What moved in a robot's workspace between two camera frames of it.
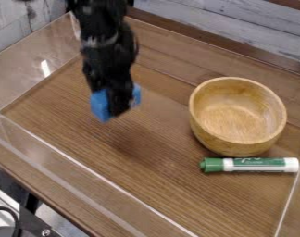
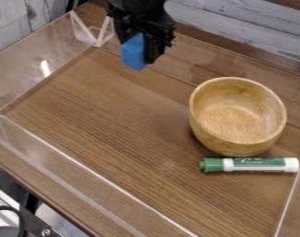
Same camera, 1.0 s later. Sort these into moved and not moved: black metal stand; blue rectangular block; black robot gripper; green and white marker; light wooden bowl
Moved: blue rectangular block; black robot gripper
Not moved: light wooden bowl; green and white marker; black metal stand
